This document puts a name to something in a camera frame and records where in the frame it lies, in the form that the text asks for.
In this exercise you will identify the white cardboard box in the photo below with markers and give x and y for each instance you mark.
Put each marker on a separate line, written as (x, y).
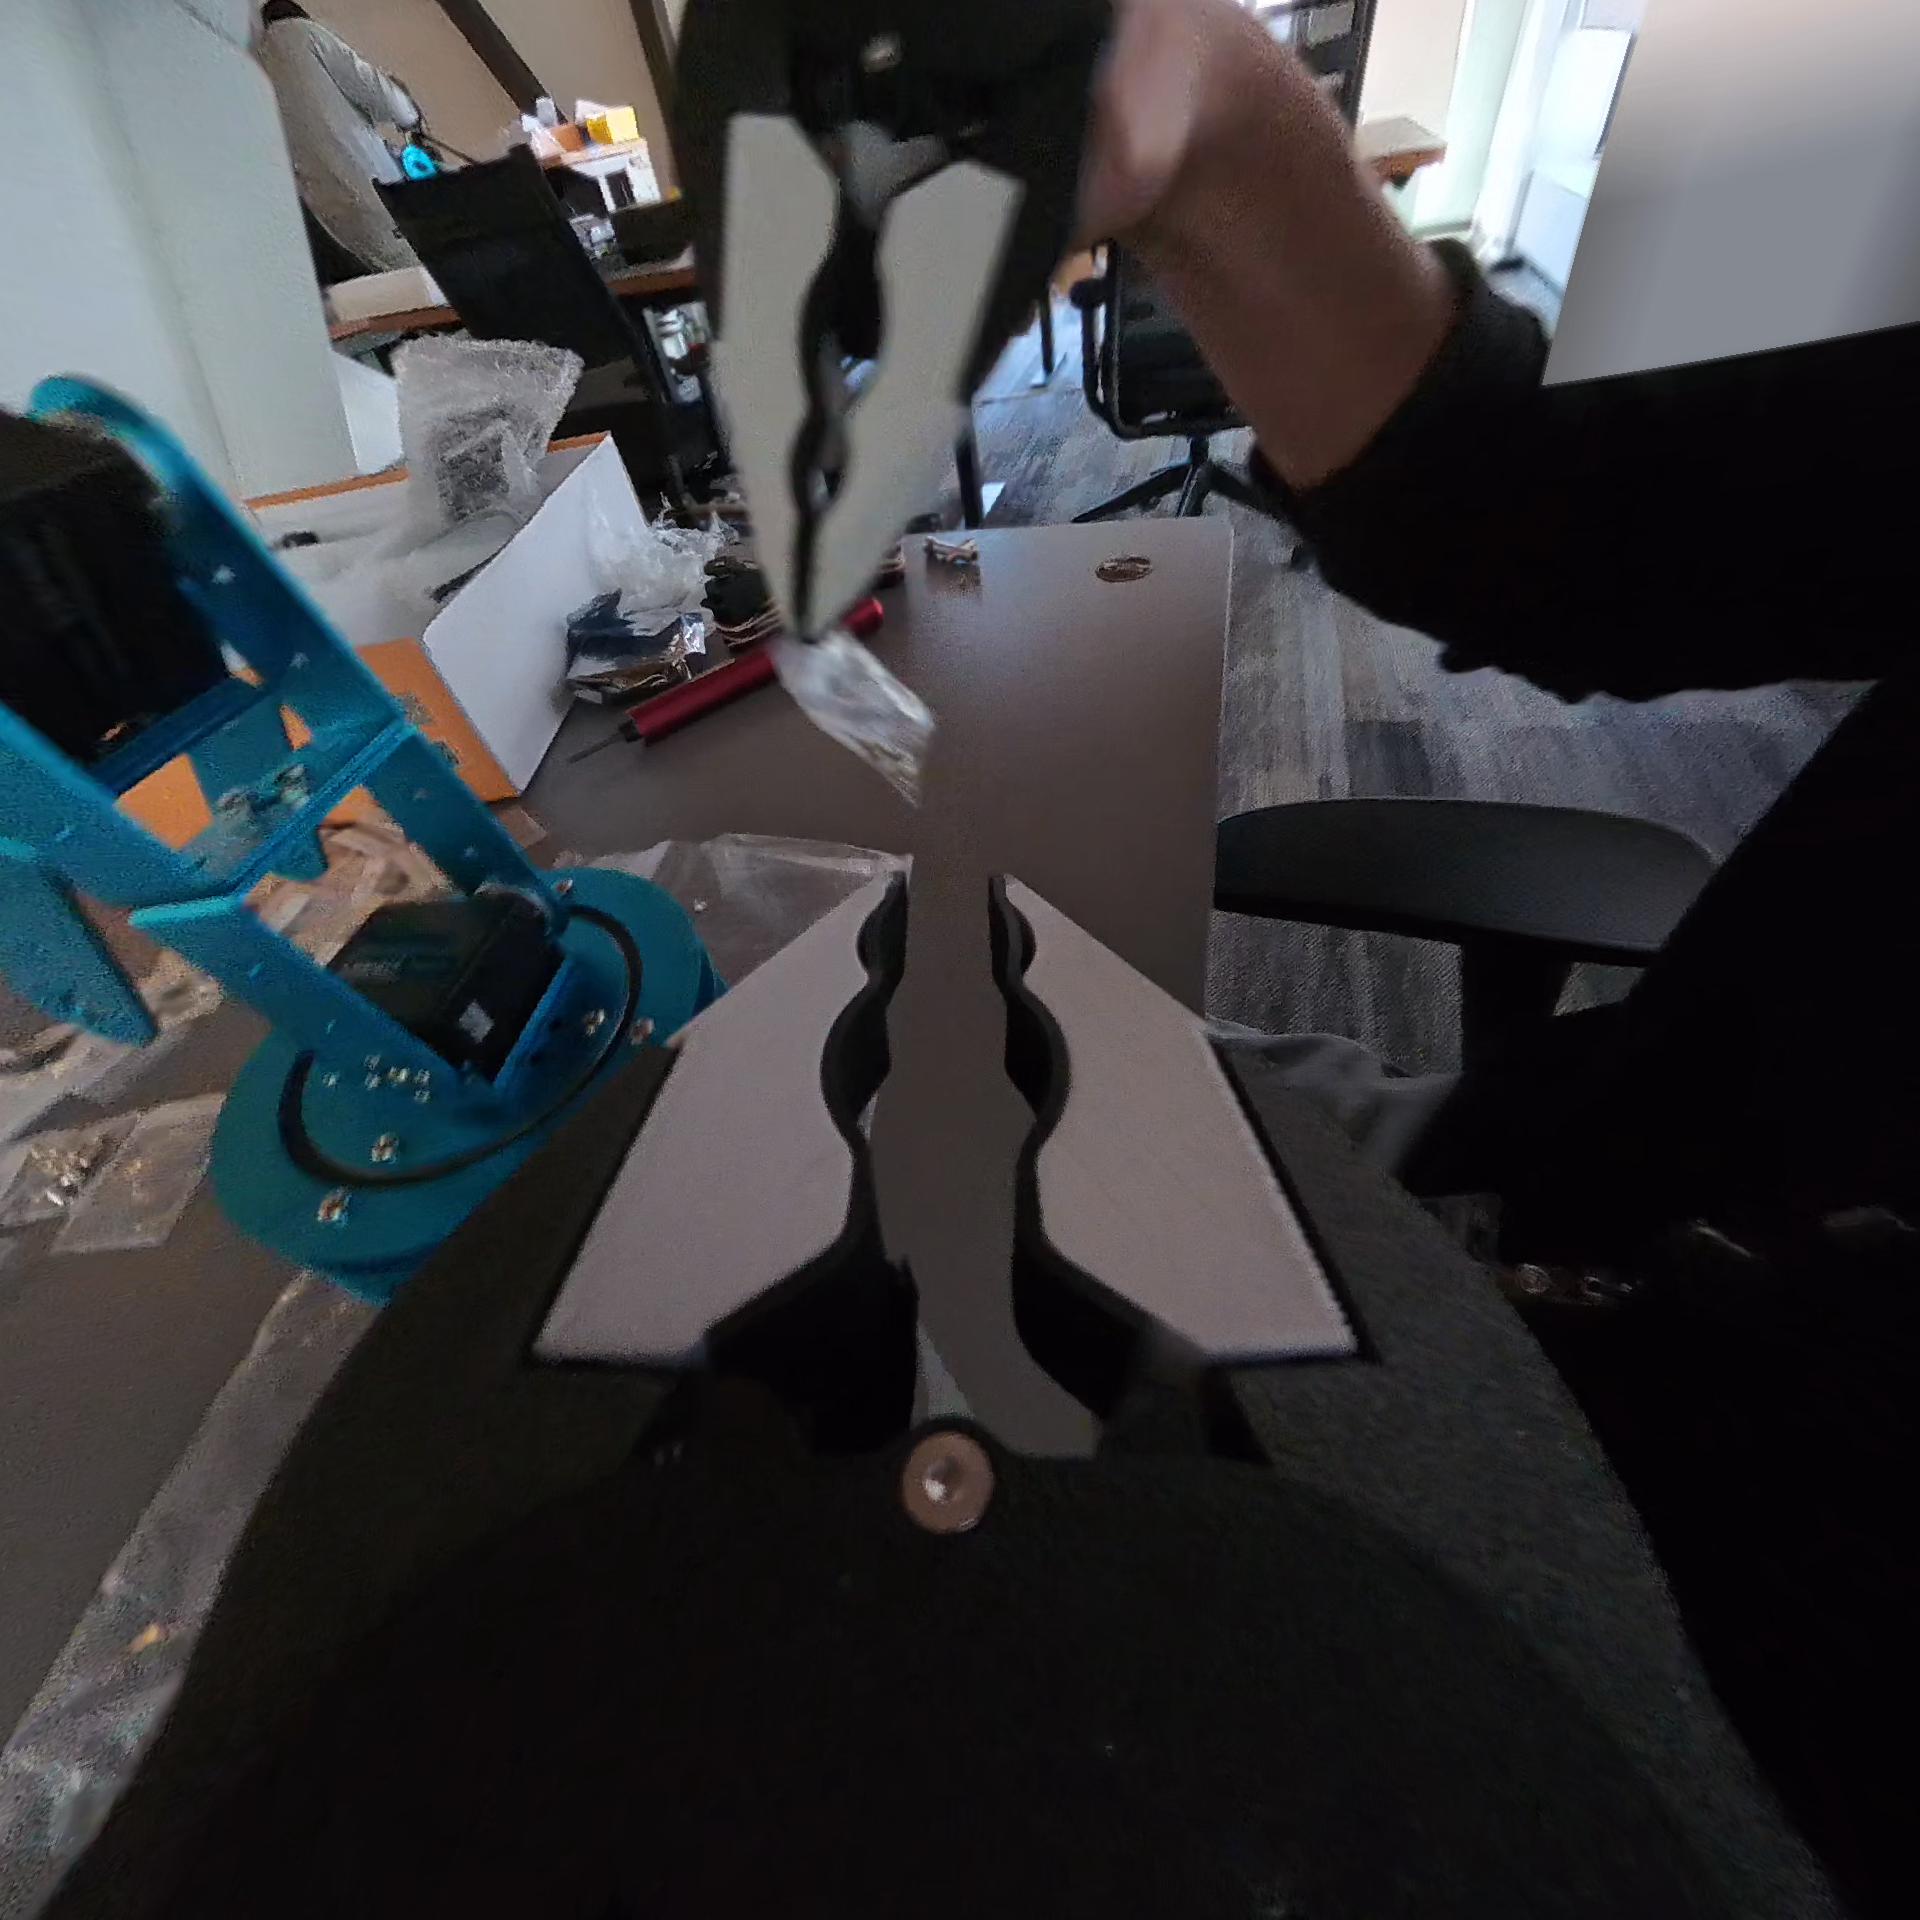
(541, 629)

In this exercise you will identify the person's black clothed torso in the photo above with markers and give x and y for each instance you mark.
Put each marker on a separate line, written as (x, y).
(1770, 1051)

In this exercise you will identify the blue toy robot arm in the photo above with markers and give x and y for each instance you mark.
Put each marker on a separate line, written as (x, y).
(376, 976)

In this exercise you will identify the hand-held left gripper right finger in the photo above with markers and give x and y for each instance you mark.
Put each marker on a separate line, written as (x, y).
(1186, 1199)

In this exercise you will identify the pile of small hardware bags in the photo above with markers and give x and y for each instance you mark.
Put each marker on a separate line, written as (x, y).
(104, 1177)

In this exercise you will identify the silver antistatic bag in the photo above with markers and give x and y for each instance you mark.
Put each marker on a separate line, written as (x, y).
(631, 660)

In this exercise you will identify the large clear plastic bag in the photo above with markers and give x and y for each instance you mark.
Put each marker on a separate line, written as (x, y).
(750, 901)

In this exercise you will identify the clear screw packet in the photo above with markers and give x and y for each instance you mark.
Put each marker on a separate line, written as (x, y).
(865, 704)

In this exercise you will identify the black mesh office chair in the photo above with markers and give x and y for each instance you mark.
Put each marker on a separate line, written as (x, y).
(1169, 375)

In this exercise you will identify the small metal connector parts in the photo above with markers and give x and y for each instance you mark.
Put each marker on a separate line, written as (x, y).
(954, 553)

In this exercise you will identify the person's right forearm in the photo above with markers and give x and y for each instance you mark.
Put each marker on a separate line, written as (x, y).
(1575, 509)

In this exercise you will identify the black servo motor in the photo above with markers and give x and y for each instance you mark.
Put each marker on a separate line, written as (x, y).
(744, 606)

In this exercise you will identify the person's right hand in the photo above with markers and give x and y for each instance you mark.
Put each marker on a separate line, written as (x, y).
(1261, 225)

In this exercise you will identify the clear plastic wrap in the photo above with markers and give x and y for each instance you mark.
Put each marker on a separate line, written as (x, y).
(647, 562)

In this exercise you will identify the wooden desk with clutter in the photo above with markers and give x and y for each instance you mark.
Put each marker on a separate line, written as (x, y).
(602, 165)

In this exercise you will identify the red screwdriver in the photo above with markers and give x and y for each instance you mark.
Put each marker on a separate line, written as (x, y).
(705, 690)

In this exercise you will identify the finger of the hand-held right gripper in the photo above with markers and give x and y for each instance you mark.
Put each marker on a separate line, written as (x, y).
(931, 330)
(772, 299)

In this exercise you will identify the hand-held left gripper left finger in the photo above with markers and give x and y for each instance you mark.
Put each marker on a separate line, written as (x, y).
(705, 1185)

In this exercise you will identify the bubble wrap bundle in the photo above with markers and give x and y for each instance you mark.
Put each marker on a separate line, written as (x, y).
(482, 420)

